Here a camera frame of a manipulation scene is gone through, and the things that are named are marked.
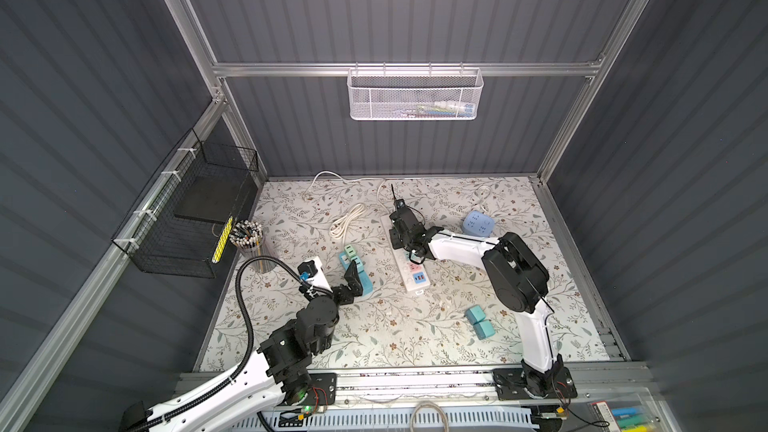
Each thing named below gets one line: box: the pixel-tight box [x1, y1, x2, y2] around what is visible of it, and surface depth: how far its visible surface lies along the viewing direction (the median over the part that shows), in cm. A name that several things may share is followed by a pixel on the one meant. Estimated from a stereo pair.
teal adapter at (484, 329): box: [473, 320, 496, 340], surface depth 84 cm
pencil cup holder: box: [229, 220, 277, 274], surface depth 86 cm
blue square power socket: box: [463, 211, 495, 238], surface depth 106 cm
